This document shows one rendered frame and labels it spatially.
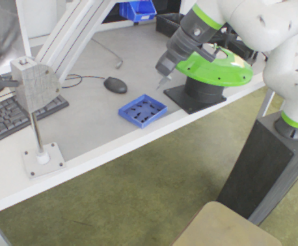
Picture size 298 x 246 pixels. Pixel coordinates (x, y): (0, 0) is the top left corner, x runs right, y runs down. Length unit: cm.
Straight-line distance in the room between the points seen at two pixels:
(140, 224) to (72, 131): 98
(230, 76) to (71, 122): 51
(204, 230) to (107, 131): 48
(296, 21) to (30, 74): 59
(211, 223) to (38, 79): 74
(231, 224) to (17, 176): 73
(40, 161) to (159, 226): 109
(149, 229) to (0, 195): 111
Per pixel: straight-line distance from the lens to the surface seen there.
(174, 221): 165
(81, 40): 56
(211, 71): 80
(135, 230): 158
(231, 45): 129
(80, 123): 78
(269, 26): 58
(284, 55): 109
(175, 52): 69
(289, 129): 115
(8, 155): 73
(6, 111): 84
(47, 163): 67
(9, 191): 65
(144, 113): 82
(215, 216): 98
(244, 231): 99
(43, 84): 53
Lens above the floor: 142
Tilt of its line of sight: 39 degrees down
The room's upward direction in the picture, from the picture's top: 8 degrees clockwise
